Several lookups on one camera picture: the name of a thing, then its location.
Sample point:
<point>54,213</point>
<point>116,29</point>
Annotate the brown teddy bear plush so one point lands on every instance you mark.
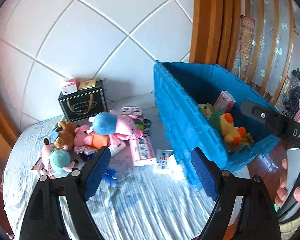
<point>65,135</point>

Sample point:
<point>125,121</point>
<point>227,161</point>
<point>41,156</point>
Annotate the pink box in crate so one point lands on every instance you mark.
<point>225,102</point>

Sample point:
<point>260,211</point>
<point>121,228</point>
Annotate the black gift box gold handle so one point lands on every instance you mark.
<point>83,104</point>

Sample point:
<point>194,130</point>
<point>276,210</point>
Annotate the black ring item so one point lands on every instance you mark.
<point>142,124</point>

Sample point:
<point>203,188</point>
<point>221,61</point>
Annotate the pink white flat box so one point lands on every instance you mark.
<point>142,152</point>

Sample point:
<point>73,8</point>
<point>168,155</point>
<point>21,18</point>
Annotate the pink white tissue pack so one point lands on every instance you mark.
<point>69,86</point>

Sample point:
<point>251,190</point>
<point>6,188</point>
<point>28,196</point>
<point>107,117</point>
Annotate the small gold box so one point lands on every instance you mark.
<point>87,84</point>

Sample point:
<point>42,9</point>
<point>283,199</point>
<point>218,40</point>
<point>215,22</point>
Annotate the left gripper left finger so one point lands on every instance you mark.
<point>93,171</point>

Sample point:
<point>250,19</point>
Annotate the pink box near wall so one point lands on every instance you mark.
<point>132,110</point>

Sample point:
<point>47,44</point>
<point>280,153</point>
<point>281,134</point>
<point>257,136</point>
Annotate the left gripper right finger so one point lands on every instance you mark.
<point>208,173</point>

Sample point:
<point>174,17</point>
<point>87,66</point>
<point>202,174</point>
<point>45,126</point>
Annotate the green frog plush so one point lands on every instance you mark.
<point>207,109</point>

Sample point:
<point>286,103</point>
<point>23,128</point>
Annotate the white blue sachet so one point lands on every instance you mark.
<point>163,163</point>

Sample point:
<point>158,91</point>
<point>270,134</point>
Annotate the blue plastic storage crate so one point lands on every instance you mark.
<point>179,88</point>

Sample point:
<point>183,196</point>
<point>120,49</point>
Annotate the orange-dressed pink pig plush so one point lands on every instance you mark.
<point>89,143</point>

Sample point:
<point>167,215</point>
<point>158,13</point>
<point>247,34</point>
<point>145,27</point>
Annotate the yellow duck plush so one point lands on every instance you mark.
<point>235,138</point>

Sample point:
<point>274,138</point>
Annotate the green-dressed pink pig plush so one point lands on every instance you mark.
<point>58,160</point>

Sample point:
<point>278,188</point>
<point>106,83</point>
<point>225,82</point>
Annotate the blue-headed pink pig plush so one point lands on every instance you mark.
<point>103,123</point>

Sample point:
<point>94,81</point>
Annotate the person right hand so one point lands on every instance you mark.
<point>282,192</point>

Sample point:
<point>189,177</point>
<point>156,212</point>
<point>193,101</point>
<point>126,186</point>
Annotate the blue feather duster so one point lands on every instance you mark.
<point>110,176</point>

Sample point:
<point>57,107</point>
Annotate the striped blue bed sheet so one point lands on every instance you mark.
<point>141,204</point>

